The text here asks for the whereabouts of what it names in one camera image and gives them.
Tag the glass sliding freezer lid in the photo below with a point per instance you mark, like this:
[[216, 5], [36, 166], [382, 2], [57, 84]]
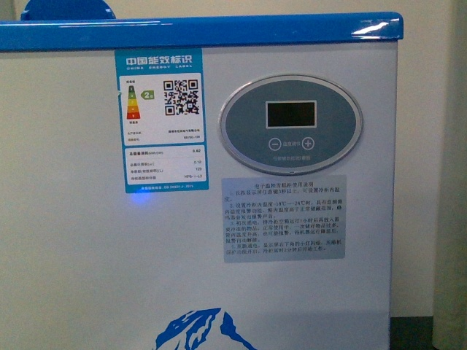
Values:
[[66, 10]]

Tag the white blue chest freezer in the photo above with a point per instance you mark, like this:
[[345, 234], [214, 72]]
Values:
[[86, 265]]

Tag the grey instruction sticker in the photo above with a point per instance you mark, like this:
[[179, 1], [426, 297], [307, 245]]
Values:
[[272, 219]]

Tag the oval grey control panel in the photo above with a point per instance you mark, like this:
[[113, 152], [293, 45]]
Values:
[[290, 124]]

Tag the blue energy label sticker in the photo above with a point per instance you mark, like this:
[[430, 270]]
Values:
[[163, 125]]

